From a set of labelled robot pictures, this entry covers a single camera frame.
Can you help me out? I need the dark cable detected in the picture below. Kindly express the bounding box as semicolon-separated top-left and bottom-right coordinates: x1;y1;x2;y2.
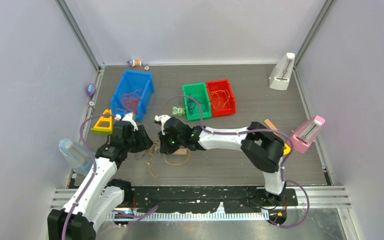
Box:
186;93;209;116

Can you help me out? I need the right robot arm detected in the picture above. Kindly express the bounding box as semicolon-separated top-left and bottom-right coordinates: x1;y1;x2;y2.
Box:
154;115;286;205

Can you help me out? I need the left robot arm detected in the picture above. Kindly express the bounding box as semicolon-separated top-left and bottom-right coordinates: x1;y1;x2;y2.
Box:
47;120;153;240

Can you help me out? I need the small wooden block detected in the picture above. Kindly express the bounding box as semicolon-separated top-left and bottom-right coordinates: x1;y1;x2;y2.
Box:
173;148;188;155

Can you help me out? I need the green monster toy block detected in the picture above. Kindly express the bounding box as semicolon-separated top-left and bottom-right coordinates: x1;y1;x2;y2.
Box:
171;106;186;117

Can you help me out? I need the yellow triangle ladder toy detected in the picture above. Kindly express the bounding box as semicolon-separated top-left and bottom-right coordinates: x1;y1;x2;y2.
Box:
90;109;114;135

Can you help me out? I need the blue plastic bin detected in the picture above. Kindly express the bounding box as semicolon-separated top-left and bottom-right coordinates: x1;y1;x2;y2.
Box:
110;70;155;122

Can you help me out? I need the green plastic bin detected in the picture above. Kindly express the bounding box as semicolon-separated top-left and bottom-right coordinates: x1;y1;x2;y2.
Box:
182;82;212;121

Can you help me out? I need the red plastic bin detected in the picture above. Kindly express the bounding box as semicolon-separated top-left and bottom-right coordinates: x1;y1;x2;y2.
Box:
205;79;236;118

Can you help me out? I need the clear plastic container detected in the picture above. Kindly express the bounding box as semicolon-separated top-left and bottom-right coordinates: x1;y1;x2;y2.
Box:
58;138;93;177

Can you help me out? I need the purple round toy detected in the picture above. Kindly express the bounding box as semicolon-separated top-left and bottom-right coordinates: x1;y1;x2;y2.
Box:
85;83;97;97

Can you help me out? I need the small colourful figurine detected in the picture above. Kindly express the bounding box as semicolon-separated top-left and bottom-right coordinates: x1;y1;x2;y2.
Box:
126;59;143;67

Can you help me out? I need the yellow ladder toy right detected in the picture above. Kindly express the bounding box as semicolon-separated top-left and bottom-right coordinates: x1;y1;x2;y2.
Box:
283;143;292;156

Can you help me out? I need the white metronome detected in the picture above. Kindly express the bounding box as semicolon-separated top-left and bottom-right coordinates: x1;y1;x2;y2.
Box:
269;52;296;91

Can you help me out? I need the pink metronome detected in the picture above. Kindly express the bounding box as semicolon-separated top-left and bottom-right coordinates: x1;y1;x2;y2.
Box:
286;115;326;154

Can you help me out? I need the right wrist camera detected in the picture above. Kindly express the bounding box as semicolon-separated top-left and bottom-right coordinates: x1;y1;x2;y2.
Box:
154;114;171;135

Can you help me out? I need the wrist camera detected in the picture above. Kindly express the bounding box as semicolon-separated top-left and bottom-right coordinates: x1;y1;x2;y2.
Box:
114;112;139;131
154;114;171;135

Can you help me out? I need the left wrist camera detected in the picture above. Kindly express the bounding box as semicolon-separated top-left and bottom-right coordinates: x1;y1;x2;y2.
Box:
114;112;139;131

